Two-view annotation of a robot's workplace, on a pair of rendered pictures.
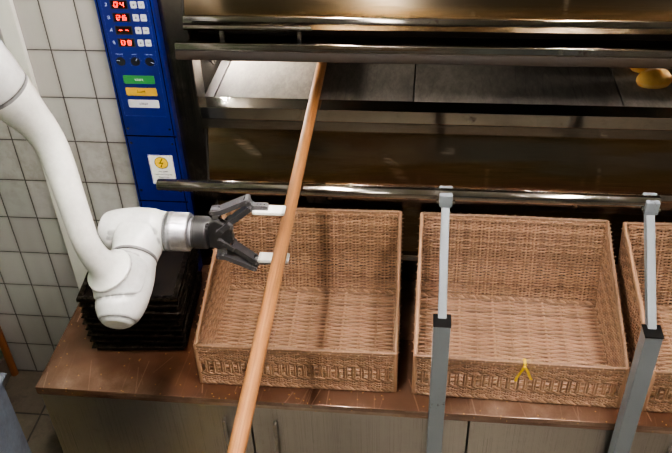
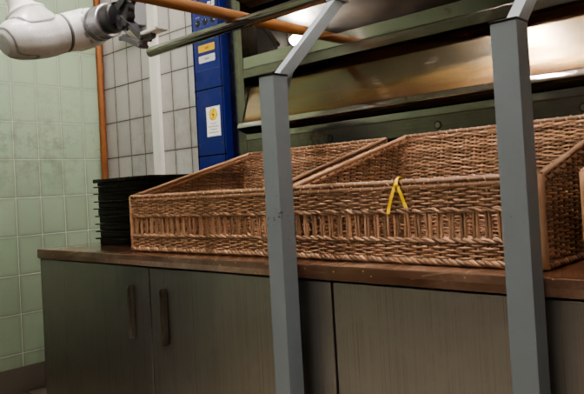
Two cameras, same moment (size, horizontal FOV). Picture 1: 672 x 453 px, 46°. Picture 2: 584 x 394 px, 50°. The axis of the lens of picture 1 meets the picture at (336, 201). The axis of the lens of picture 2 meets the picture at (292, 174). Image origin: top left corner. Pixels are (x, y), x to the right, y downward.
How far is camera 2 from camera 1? 188 cm
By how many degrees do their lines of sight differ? 50
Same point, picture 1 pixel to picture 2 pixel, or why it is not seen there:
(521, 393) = (405, 248)
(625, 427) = (511, 245)
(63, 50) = (175, 30)
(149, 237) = (75, 13)
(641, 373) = (503, 104)
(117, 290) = (14, 14)
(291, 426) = (177, 300)
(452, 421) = (314, 283)
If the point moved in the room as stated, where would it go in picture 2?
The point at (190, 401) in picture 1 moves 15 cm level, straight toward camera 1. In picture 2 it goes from (111, 259) to (76, 267)
